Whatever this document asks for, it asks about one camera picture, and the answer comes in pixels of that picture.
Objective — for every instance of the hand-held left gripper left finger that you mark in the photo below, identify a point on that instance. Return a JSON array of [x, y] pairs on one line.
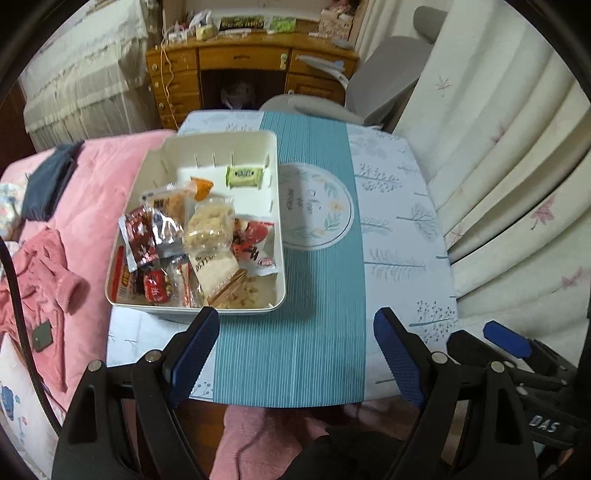
[[198, 355]]

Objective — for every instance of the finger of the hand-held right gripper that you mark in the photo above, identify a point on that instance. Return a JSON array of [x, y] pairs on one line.
[[505, 336], [471, 346]]

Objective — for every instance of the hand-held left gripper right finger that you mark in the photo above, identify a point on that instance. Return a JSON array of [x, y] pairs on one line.
[[397, 355]]

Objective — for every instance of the brown biscuit packet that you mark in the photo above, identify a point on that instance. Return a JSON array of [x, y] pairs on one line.
[[214, 272]]

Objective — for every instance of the white red-edged snack packet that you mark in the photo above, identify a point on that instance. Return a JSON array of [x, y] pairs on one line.
[[124, 277]]

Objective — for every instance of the white fruit picture snack packet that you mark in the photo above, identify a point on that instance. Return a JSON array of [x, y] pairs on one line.
[[254, 244]]

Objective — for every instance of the round rice cracker packet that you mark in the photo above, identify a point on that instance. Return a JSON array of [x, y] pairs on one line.
[[207, 226]]

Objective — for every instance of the dark plum packet red top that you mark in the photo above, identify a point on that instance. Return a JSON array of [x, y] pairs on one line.
[[141, 235]]

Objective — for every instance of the clear brown cake packet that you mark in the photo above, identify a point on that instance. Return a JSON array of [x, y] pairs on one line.
[[168, 203]]

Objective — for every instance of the green snack packet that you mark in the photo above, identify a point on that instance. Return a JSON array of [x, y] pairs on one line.
[[244, 177]]

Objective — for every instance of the white plastic storage box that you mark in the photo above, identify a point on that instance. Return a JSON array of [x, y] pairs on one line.
[[207, 152]]

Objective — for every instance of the person's pink trousers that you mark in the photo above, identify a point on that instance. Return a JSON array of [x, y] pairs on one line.
[[258, 429]]

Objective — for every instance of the teal printed tablecloth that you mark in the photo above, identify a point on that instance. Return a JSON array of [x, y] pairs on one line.
[[300, 323]]

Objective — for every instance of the person's dark clothing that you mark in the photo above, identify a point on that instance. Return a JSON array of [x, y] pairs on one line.
[[351, 457]]

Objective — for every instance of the small grey square object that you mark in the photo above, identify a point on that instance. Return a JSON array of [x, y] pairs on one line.
[[42, 336]]

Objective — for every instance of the cream floral curtain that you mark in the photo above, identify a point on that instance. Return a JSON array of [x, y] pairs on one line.
[[498, 161]]

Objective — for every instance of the pink garment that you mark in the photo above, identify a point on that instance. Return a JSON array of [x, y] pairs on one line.
[[41, 277]]

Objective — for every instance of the white pillow blue print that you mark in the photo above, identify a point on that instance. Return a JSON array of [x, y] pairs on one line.
[[18, 415]]

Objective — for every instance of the pink blanket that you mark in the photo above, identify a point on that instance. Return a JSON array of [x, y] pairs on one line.
[[106, 184]]

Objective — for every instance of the navy folded cloth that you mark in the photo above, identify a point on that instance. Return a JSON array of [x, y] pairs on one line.
[[46, 184]]

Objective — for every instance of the floral blanket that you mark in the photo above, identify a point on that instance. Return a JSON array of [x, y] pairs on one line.
[[7, 207]]

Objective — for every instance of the dark plastic bag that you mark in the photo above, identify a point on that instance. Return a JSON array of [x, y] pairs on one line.
[[238, 94]]

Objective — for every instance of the wooden desk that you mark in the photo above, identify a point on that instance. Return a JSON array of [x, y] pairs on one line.
[[184, 83]]

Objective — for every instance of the grey chair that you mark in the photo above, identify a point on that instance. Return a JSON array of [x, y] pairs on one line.
[[383, 69]]

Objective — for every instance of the white lace furniture cover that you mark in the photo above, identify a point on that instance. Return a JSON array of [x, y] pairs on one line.
[[83, 69]]

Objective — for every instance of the small yellow box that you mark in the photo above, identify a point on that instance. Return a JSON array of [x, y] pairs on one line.
[[205, 33]]

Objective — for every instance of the dark printed box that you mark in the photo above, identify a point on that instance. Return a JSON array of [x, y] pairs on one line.
[[240, 23]]

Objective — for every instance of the green box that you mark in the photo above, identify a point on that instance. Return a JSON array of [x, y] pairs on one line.
[[281, 24]]

